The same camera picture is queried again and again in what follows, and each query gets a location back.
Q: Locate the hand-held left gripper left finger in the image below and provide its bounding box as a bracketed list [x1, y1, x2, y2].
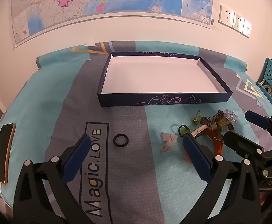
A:
[13, 134, 114, 224]

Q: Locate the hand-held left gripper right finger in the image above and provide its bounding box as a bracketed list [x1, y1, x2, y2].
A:
[183, 134, 262, 224]

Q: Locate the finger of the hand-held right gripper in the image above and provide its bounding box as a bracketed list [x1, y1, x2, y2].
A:
[223, 131, 265, 161]
[245, 110, 272, 131]

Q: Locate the orange smartwatch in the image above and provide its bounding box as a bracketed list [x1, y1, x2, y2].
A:
[184, 124, 224, 162]

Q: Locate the green bead black cord ring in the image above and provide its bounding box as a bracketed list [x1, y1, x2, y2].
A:
[171, 124, 191, 137]

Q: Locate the clear crystal bead bracelet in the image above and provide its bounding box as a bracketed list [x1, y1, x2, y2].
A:
[217, 109, 239, 127]

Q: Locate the tortoiseshell bangle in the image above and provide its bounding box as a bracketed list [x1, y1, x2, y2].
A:
[212, 113, 236, 136]

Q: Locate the pink bead bracelet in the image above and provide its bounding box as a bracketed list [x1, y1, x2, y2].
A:
[160, 132, 178, 153]

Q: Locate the green bead gold ring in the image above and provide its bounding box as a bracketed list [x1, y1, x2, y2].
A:
[192, 110, 202, 124]

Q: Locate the dark blue shallow box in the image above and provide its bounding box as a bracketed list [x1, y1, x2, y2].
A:
[97, 52, 233, 108]

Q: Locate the black smartphone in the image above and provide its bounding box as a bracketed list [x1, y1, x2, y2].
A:
[0, 123, 16, 183]

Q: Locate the white wall socket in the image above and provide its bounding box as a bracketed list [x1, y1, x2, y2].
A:
[233, 12, 246, 33]
[219, 5, 235, 27]
[243, 20, 253, 38]

